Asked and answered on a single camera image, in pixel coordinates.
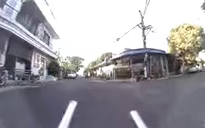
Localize row of low buildings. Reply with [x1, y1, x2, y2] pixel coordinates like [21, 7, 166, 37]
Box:
[83, 52, 116, 80]

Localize green trees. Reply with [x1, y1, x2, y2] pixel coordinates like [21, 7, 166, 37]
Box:
[58, 55, 86, 78]

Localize grey asphalt road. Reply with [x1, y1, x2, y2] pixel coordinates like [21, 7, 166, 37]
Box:
[0, 70, 205, 128]

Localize white car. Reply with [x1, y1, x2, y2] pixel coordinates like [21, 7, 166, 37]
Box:
[66, 72, 78, 80]

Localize blue-roofed shelter building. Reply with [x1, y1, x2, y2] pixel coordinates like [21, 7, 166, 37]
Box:
[110, 47, 171, 81]

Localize utility pole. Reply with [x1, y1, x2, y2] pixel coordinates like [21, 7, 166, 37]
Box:
[138, 9, 154, 80]

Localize two-storey grey building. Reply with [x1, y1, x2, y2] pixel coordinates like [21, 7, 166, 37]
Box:
[0, 0, 61, 84]

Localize yellow-green tree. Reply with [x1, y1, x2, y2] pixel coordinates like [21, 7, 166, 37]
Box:
[166, 23, 205, 68]

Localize overhead wires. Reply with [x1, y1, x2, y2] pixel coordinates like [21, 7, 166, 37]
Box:
[115, 0, 152, 43]

